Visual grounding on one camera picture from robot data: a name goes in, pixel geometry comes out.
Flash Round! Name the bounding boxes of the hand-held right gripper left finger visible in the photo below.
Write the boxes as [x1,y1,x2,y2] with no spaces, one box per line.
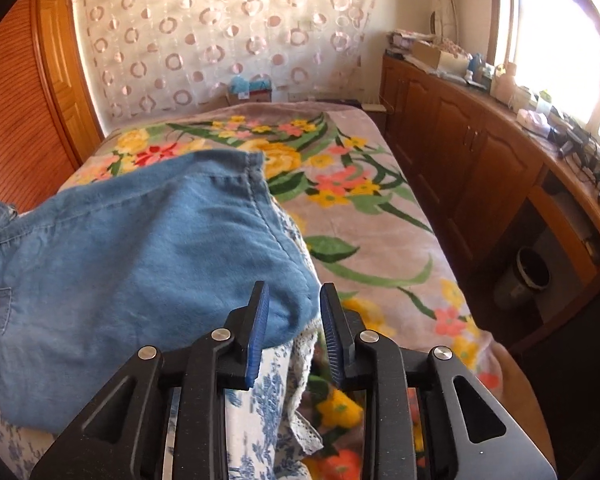
[30,280,271,480]

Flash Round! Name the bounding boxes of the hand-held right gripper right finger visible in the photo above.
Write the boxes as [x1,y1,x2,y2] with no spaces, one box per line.
[320,281,559,480]

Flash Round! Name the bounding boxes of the blue denim pants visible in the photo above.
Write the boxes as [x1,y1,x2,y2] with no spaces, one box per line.
[0,150,322,433]

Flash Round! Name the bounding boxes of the white blue floral bedspread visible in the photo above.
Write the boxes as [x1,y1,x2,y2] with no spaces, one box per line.
[0,205,327,480]

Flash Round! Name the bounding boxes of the flowered plush blanket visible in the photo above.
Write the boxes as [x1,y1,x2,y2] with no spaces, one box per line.
[60,101,504,480]

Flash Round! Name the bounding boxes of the black trash bin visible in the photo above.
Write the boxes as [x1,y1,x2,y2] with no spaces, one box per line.
[494,246,552,312]

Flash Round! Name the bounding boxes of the long wooden cabinet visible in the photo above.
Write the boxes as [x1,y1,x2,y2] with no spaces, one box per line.
[379,54,600,357]

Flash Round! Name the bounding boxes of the black flat device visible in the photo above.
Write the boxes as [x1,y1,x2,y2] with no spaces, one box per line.
[311,95,364,106]

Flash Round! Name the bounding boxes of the cardboard box with teal cloth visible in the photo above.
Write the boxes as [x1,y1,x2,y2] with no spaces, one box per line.
[224,75,274,108]

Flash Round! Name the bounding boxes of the open cardboard box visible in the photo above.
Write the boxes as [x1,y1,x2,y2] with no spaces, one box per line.
[411,39,469,73]

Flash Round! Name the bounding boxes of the stack of papers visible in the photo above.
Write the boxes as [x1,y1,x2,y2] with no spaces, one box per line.
[386,29,437,59]

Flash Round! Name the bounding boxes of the white bottle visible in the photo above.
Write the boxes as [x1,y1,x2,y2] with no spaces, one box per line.
[489,61,519,102]

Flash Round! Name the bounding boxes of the sheer curtain with circles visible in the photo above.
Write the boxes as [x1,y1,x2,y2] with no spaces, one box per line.
[71,0,382,124]

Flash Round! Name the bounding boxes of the pile of black tools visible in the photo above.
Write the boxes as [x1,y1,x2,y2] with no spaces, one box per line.
[549,119,600,197]

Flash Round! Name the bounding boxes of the wooden louvered wardrobe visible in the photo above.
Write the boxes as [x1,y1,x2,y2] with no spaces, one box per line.
[0,0,107,215]

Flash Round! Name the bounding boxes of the bright window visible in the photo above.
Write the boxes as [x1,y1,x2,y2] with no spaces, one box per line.
[489,0,600,162]

